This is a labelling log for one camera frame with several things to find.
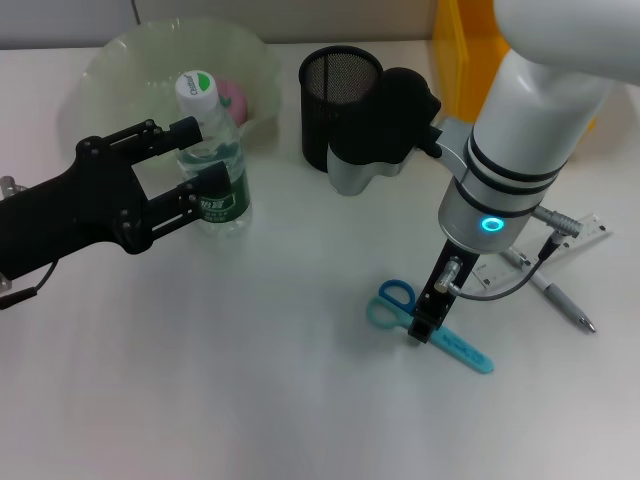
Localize wrist cable with connector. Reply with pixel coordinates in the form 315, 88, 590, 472
429, 204, 576, 301
0, 174, 60, 310

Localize yellow plastic storage bin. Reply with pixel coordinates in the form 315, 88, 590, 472
432, 0, 604, 132

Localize black mesh pen cup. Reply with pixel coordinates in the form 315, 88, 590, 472
298, 44, 385, 174

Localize silver mechanical pen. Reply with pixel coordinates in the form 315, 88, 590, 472
502, 248, 598, 335

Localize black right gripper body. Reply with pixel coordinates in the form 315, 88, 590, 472
414, 239, 481, 329

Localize clear plastic ruler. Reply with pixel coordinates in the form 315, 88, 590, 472
472, 212, 615, 291

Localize right wrist cable with connector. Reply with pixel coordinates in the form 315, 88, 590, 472
429, 204, 576, 301

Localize blue and teal scissors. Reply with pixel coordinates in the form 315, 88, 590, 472
365, 279, 495, 376

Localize left wrist cable with connector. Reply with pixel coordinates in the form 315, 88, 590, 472
0, 174, 60, 310

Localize clear green-label water bottle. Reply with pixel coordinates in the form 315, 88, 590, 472
174, 69, 253, 239

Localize pale green glass fruit bowl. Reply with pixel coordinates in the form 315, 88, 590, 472
58, 17, 282, 171

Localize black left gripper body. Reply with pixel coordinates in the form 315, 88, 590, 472
0, 135, 154, 280

